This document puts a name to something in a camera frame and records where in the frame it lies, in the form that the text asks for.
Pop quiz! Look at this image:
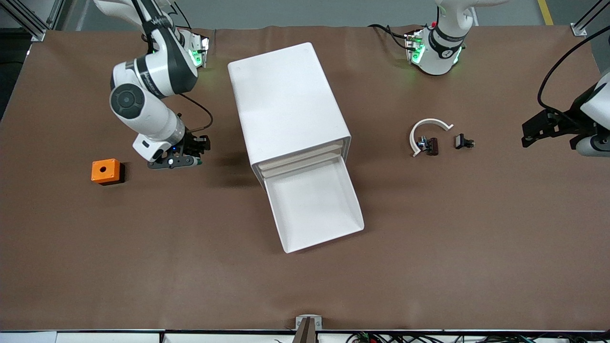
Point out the white plastic drawer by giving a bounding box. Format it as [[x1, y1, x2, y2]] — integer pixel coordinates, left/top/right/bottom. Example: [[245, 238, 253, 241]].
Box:
[[260, 149, 344, 178], [261, 155, 365, 254], [256, 141, 345, 171]]

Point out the left arm silver base panel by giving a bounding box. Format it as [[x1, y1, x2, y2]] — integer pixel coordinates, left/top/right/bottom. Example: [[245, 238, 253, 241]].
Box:
[[404, 30, 426, 64]]

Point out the right arm silver base panel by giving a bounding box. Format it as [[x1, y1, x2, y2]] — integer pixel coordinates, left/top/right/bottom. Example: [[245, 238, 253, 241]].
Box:
[[189, 32, 211, 69]]

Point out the white plastic drawer cabinet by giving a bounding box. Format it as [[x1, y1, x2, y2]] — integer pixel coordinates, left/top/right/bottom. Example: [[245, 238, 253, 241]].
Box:
[[227, 42, 352, 184]]

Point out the orange box with hole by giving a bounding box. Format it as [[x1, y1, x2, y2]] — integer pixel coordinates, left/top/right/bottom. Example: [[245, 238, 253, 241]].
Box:
[[91, 158, 122, 185]]

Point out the brown component with metal part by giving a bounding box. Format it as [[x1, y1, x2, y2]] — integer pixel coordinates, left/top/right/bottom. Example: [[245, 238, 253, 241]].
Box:
[[417, 136, 439, 156]]

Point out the brown table mat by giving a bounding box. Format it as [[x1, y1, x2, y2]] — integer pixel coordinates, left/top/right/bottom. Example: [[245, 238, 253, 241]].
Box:
[[0, 24, 610, 333]]

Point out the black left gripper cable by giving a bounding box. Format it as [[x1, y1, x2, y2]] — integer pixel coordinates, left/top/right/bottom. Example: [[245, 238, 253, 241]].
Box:
[[538, 26, 610, 112]]

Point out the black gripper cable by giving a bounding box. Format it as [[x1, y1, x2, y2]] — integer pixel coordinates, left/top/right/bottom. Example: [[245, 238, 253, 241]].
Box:
[[538, 26, 610, 112], [179, 92, 214, 134]]

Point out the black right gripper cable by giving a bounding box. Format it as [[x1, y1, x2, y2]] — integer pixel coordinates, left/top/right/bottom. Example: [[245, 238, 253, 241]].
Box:
[[179, 92, 214, 134]]

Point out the right arm white camera bracket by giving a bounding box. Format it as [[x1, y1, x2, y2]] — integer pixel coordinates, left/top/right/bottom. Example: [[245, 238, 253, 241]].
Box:
[[132, 134, 165, 161]]

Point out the aluminium frame profile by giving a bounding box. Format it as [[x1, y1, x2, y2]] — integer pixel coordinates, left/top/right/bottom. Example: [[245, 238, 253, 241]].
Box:
[[572, 0, 610, 37], [0, 2, 47, 42], [47, 0, 66, 30]]

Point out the black right arm base cable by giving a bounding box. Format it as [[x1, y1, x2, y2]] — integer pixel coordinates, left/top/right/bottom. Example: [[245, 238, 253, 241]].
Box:
[[174, 2, 192, 30]]

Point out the black arm base cable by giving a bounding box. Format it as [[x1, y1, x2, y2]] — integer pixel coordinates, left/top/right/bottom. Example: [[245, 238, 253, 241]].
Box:
[[368, 23, 411, 52], [174, 2, 192, 30]]

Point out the white curved plastic ring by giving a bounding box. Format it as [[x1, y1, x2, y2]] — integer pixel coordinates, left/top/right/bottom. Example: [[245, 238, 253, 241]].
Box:
[[410, 118, 454, 158]]

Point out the black left arm base cable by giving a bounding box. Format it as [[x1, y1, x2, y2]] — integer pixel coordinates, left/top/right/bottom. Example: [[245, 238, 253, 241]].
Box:
[[368, 23, 411, 52]]

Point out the grey metal clamp bracket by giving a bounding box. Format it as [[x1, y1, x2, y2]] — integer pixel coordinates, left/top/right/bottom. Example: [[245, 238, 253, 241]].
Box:
[[295, 314, 323, 331]]

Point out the dark camera stand post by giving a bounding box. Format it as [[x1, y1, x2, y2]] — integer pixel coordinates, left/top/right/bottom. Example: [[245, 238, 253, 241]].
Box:
[[292, 318, 319, 343]]

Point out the white table edge rail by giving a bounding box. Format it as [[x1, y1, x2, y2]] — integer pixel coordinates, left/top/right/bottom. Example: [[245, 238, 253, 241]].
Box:
[[0, 330, 610, 343]]

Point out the tangled coloured cable bundle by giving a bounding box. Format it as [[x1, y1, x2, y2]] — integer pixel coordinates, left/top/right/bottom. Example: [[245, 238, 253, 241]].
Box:
[[346, 331, 610, 343]]

